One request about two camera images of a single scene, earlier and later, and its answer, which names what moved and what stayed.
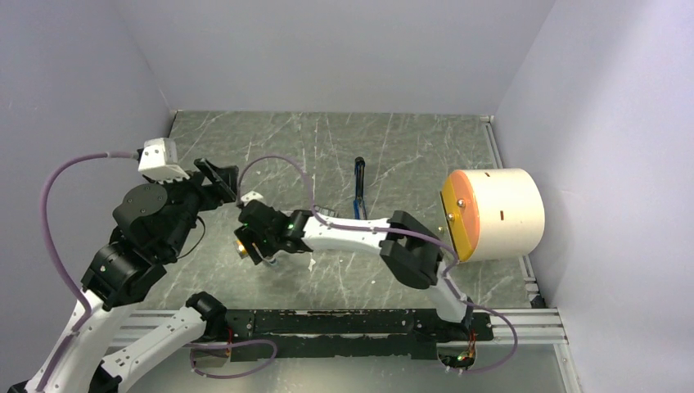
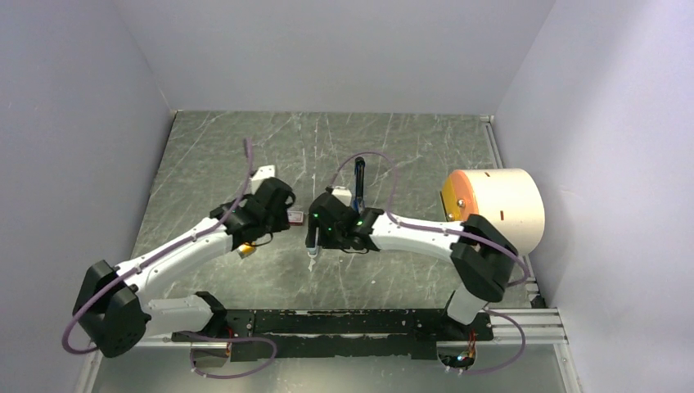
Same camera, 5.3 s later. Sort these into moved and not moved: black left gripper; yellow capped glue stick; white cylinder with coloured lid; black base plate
Moved: yellow capped glue stick; black left gripper
Not moved: black base plate; white cylinder with coloured lid
